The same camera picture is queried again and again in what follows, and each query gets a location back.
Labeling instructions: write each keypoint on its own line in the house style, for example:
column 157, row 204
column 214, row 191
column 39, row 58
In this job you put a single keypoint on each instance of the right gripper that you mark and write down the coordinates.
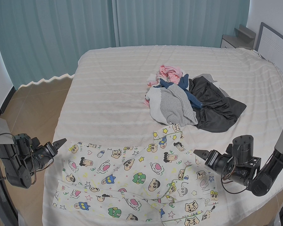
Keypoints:
column 220, row 161

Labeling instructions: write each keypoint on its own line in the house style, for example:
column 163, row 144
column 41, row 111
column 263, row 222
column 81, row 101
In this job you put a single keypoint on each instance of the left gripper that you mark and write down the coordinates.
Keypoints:
column 43, row 158

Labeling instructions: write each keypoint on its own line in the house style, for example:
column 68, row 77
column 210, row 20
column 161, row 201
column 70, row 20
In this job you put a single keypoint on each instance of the white printed pyjama top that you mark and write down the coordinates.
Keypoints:
column 132, row 173

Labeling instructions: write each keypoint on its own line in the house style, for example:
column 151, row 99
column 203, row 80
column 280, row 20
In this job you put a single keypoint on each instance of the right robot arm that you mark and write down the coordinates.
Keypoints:
column 261, row 182

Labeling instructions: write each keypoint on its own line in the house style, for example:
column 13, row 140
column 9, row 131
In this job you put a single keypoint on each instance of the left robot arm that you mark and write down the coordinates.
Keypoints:
column 18, row 175

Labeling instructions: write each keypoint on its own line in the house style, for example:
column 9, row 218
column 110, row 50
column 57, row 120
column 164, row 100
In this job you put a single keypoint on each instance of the pile of clothes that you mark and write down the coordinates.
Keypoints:
column 169, row 100

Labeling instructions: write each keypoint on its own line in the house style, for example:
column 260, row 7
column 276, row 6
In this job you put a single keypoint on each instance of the bed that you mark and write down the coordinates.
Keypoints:
column 113, row 90

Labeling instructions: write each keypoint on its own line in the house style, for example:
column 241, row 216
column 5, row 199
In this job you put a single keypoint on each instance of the grey white bedside table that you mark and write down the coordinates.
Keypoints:
column 235, row 41

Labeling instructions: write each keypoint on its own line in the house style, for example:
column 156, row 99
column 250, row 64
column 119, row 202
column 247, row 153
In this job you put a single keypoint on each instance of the blue-green curtain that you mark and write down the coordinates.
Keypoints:
column 179, row 15
column 49, row 32

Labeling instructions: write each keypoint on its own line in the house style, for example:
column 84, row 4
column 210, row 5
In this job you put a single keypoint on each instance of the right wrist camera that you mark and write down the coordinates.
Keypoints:
column 229, row 149

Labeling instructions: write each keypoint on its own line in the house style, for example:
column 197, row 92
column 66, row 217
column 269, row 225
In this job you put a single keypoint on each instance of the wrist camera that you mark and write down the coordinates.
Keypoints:
column 229, row 149
column 35, row 142

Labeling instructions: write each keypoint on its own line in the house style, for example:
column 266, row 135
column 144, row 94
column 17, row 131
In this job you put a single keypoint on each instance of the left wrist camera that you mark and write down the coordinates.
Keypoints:
column 35, row 142

